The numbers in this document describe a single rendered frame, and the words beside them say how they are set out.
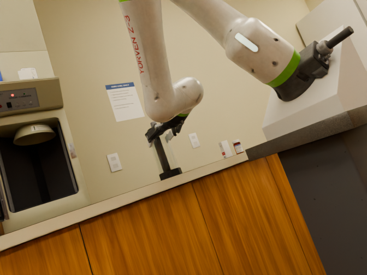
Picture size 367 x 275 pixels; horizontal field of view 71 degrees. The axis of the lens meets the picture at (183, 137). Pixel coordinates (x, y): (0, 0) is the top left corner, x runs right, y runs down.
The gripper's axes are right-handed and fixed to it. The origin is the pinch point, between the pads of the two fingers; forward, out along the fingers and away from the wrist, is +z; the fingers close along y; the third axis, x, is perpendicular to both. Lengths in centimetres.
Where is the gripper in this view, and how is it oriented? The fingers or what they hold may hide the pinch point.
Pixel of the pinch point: (159, 139)
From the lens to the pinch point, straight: 118.8
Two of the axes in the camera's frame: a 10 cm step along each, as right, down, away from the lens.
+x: 4.2, 8.4, -3.4
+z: -3.7, 5.0, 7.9
